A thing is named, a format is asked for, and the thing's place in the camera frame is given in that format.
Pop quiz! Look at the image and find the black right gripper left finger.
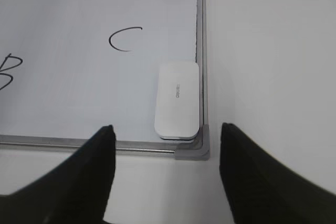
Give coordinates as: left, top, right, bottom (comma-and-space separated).
1, 125, 116, 223

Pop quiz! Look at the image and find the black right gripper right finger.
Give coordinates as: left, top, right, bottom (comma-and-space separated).
219, 123, 335, 223

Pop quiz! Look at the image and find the white whiteboard eraser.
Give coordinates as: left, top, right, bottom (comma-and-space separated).
154, 61, 200, 141

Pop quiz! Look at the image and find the white whiteboard with grey frame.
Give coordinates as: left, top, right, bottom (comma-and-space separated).
1, 0, 209, 160

